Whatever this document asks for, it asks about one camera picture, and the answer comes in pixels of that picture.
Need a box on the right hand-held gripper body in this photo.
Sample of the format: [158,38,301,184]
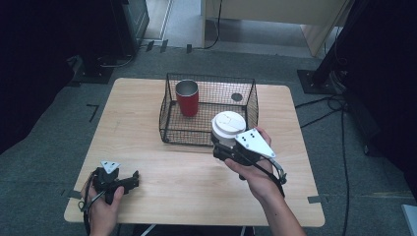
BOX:
[213,128,277,182]

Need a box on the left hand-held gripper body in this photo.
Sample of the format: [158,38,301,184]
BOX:
[92,159,133,206]

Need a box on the black wire mesh basket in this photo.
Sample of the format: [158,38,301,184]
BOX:
[158,73,260,150]

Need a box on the red steel cup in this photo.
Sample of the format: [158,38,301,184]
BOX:
[174,79,201,118]

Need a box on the person's left hand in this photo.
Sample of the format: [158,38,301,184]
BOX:
[85,185,126,231]

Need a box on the person's right hand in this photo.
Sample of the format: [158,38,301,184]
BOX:
[224,126,287,204]

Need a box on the black angled floor tape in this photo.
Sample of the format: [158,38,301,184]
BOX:
[86,103,100,123]

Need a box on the beige wooden furniture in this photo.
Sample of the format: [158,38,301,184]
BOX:
[200,0,352,59]

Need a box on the dark cabinet with base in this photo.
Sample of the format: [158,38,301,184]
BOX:
[67,0,150,85]

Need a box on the pale flat panel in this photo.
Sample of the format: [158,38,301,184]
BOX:
[400,204,417,236]

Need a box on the left hand-held gripper cable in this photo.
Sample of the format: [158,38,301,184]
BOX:
[77,170,107,236]

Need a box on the hand-held gripper cable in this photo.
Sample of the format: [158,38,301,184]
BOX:
[254,156,289,199]
[77,170,107,236]

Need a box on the right hand-held gripper cable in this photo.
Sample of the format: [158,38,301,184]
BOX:
[254,156,289,199]

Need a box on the long black floor cable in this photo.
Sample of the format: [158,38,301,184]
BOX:
[339,107,351,236]

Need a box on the black stand with base plate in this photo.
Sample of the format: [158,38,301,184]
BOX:
[296,0,365,96]

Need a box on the black hanging cable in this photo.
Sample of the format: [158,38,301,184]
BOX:
[192,0,224,51]

